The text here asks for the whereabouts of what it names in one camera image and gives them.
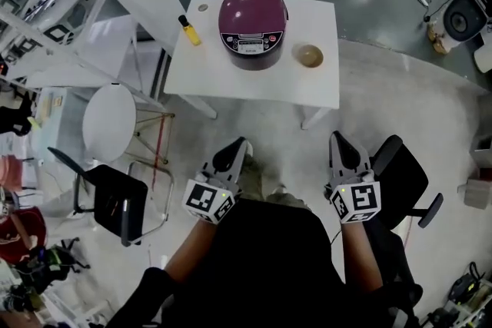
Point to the person's right forearm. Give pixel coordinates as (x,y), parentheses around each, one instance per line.
(361,261)

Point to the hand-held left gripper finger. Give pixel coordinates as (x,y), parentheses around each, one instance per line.
(235,171)
(221,159)

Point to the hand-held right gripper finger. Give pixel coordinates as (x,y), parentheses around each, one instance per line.
(363,163)
(335,161)

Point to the small wooden bowl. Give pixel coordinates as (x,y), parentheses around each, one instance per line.
(307,55)

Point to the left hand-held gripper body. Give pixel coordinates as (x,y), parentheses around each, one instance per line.
(203,199)

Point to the white shelving rack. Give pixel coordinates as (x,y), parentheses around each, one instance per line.
(77,61)

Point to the white square table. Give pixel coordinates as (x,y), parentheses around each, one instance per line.
(200,77)

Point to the black office chair with armrests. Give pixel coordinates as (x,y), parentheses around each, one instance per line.
(403,173)

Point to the yellow oil bottle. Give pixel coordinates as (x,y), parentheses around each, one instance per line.
(191,32)

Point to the person's khaki trousers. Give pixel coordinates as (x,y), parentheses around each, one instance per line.
(257,173)

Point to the person's black shirt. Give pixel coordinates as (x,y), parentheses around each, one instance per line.
(269,261)

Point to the person's left forearm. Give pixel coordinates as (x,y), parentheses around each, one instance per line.
(192,253)

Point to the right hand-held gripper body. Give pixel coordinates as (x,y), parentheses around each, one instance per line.
(361,199)

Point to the white round table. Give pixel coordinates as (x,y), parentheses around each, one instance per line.
(109,123)

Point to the purple rice cooker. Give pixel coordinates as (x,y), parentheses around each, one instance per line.
(251,15)

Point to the light wooden box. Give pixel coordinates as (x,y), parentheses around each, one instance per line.
(474,196)

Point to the black cantilever chair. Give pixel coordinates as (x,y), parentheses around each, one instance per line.
(119,199)

